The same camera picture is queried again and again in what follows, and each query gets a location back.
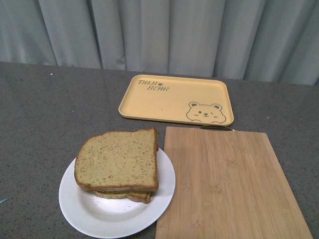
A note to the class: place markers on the white round plate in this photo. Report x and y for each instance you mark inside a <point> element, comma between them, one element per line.
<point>115,218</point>

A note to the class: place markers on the yellow bear tray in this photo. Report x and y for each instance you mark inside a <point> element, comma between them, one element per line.
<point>177,99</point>

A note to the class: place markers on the bamboo cutting board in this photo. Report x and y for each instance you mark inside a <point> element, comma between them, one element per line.
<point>229,185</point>

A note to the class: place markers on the grey curtain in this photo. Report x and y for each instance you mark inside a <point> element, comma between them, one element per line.
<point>263,40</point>

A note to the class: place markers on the metal cutting board handle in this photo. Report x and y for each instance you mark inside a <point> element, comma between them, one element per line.
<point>216,127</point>

